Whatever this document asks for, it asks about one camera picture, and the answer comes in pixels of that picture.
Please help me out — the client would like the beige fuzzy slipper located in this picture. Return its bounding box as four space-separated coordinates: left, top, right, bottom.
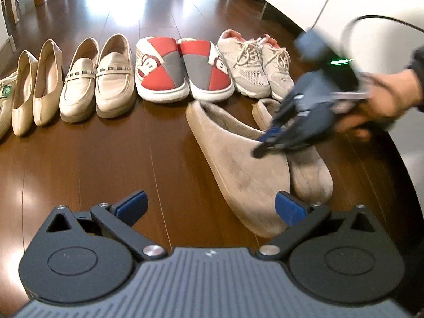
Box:
252 98 333 203

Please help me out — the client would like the beige quilted slipper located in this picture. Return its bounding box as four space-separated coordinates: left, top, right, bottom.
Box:
185 100 290 238

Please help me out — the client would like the white pink sneaker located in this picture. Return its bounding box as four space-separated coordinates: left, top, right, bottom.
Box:
217 29 270 99

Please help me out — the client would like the red grey slipper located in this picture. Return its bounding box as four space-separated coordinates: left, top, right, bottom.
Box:
135 36 190 103
178 38 235 103

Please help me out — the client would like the cream loafer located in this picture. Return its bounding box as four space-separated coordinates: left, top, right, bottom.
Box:
59 37 99 123
95 34 136 118

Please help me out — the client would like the beige pump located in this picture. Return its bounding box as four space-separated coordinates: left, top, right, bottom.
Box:
33 39 64 126
11 50 38 136

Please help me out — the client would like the white green sneaker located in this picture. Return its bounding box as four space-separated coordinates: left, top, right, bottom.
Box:
0 71 17 139

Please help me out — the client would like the right hand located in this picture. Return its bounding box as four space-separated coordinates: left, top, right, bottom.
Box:
335 69 423 142

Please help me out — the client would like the white cabinet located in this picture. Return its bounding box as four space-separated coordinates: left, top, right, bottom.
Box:
263 0 424 206

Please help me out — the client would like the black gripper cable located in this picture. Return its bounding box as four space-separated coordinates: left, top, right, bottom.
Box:
339 14 424 54

